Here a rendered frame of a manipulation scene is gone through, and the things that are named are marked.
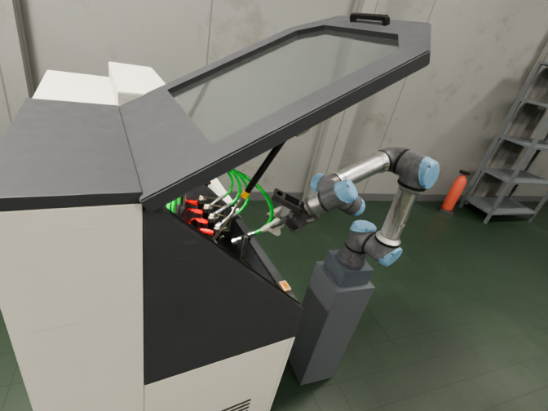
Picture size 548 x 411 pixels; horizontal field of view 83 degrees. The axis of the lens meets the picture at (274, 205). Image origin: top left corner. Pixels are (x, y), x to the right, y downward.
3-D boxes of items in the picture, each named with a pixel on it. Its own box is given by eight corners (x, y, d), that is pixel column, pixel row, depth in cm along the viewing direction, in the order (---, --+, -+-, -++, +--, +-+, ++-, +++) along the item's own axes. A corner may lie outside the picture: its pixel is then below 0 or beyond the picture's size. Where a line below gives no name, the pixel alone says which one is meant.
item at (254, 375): (262, 435, 164) (295, 337, 127) (144, 491, 136) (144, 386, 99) (219, 329, 216) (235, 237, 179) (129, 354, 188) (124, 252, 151)
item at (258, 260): (290, 329, 130) (299, 302, 123) (281, 332, 128) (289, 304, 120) (237, 241, 176) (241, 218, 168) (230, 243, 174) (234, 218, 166)
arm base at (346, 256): (354, 249, 172) (360, 235, 168) (370, 267, 160) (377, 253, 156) (331, 251, 167) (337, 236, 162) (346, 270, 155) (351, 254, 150)
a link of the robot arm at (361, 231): (355, 236, 166) (363, 214, 160) (374, 250, 158) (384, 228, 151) (340, 240, 159) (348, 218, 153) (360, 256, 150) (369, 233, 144)
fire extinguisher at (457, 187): (444, 206, 501) (464, 168, 469) (458, 216, 477) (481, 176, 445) (430, 206, 490) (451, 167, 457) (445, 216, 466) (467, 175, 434)
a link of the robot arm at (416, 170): (373, 248, 158) (415, 147, 132) (397, 266, 149) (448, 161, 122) (358, 254, 151) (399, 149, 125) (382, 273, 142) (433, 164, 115)
